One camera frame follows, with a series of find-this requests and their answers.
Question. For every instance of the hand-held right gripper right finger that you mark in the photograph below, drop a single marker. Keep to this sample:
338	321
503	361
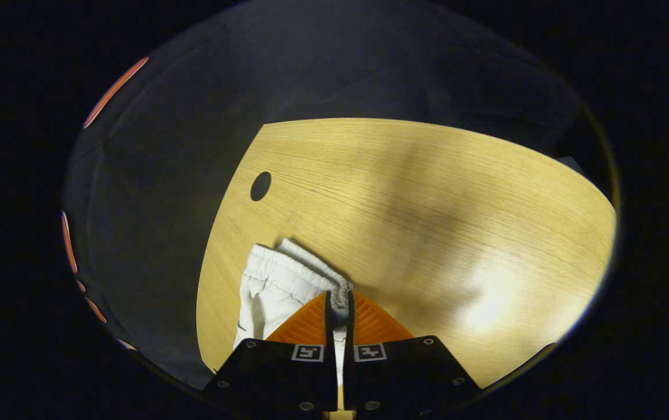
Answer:
404	373

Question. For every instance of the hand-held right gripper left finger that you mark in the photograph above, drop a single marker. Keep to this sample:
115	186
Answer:
288	373

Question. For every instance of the white jeans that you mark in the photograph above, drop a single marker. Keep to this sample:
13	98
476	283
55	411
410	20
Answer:
276	291

